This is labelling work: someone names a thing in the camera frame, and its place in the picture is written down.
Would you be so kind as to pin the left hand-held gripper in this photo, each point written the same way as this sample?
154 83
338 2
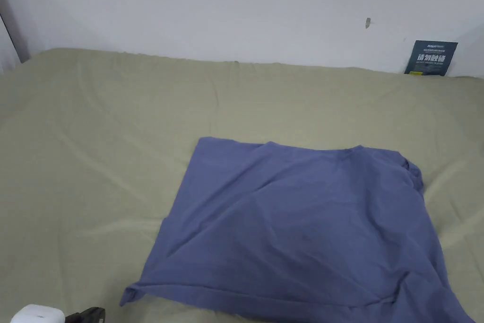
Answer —
36 314

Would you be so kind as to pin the bed with beige sheet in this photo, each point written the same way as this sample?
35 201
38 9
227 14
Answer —
94 141

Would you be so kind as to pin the blue shirt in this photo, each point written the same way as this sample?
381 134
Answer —
287 232

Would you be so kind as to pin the grey curtain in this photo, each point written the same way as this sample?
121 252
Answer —
13 28

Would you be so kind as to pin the dark printed card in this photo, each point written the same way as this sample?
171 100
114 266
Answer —
431 59

